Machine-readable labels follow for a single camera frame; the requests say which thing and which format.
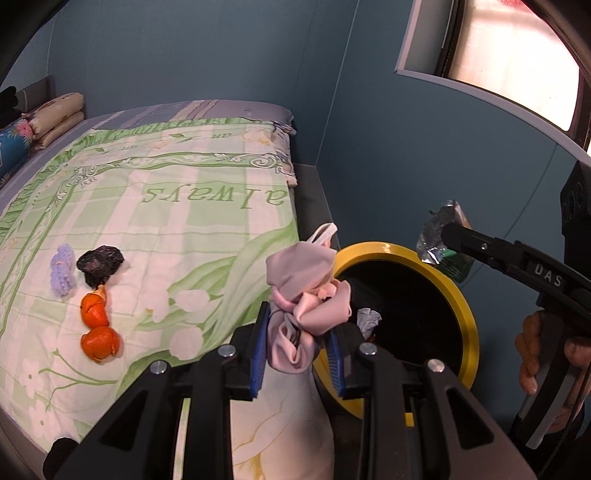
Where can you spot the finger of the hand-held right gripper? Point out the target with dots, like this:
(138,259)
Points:
(485,249)

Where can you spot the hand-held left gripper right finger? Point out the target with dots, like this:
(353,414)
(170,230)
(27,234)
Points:
(334,364)

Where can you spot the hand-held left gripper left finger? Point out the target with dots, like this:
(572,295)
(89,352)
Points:
(261,350)

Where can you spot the green snack packet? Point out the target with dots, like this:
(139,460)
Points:
(436,230)

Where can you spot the white tissue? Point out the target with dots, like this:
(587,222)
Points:
(368,319)

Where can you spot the pink cloth bundle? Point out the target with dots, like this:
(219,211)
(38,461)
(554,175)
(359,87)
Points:
(300,272)

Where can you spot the yellow-rimmed black trash bin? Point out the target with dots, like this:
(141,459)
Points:
(415,314)

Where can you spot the person's right hand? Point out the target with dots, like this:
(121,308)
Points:
(526,355)

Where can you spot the green printed blanket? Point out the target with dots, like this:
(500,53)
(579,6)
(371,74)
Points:
(184,230)

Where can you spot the orange peel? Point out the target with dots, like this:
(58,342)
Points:
(94,311)
(99,344)

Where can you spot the small crumpled black plastic bag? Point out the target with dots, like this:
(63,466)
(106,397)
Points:
(99,263)

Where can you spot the purple knitted cloth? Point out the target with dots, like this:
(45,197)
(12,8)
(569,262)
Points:
(62,272)

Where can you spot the grey striped bed sheet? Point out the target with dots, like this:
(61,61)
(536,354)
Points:
(138,113)

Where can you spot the beige folded quilt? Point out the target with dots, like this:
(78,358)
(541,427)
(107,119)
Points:
(55,120)

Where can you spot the blue floral folded quilt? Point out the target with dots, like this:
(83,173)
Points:
(11,143)

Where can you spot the grey padded headboard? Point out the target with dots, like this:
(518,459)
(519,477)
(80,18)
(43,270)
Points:
(37,90)

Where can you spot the black folded clothing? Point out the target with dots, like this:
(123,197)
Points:
(7,104)

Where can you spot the window with grey frame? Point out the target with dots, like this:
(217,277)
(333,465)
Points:
(508,46)

